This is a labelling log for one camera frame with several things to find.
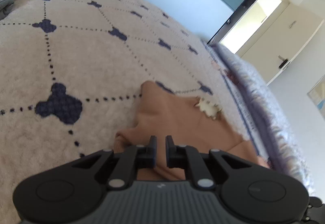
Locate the brown ribbed long-sleeve top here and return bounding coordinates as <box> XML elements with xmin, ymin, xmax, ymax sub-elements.
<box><xmin>114</xmin><ymin>81</ymin><xmax>268</xmax><ymax>181</ymax></box>

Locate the beige bear pattern bed blanket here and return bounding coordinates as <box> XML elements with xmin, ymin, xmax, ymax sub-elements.
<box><xmin>1</xmin><ymin>0</ymin><xmax>266</xmax><ymax>223</ymax></box>

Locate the cream door with handle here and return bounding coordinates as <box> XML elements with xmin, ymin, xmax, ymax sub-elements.
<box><xmin>241</xmin><ymin>4</ymin><xmax>324</xmax><ymax>84</ymax></box>

